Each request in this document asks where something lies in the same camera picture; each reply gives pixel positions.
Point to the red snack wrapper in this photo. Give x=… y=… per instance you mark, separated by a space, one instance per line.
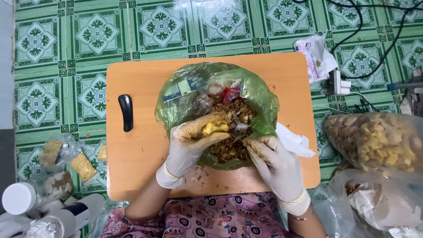
x=229 y=95

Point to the blue tipped metal rod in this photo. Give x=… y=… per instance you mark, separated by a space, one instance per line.
x=405 y=86

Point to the small yellow grain packet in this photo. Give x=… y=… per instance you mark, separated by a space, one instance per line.
x=83 y=167
x=102 y=152

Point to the green plastic bag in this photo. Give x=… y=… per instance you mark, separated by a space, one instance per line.
x=261 y=99

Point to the white capped jar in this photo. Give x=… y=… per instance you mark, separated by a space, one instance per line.
x=19 y=198

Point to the heap of brown ginger peels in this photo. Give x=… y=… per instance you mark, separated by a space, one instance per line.
x=236 y=112

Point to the clear jar with brown contents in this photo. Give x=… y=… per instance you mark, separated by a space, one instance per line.
x=59 y=184

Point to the clear bag of ginger pieces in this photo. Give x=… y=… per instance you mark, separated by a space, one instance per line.
x=376 y=142

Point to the white tissue packet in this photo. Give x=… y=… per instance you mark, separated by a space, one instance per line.
x=314 y=56

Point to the blue and white packet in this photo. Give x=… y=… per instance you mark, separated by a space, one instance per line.
x=181 y=87

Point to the crumpled white tissue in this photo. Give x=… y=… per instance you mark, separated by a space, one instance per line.
x=294 y=142

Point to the clear bag of yellow grains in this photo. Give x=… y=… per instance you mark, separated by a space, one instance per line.
x=54 y=152

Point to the white bottle with dark label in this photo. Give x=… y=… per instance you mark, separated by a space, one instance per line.
x=66 y=216

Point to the yellow peeled ginger piece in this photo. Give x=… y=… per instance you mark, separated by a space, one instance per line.
x=216 y=127

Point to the small thin knife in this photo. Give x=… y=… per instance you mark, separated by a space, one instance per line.
x=238 y=138

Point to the person's right hand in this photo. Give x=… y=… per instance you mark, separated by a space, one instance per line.
x=277 y=168

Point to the pink patterned clothing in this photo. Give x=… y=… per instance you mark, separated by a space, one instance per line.
x=214 y=218

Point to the grey object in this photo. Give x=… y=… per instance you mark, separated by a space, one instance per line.
x=413 y=99

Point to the white power adapter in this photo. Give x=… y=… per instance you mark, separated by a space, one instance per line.
x=338 y=84

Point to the person's left hand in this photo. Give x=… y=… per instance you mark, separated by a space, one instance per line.
x=185 y=148

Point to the clear bag with white contents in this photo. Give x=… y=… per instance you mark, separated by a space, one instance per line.
x=380 y=205

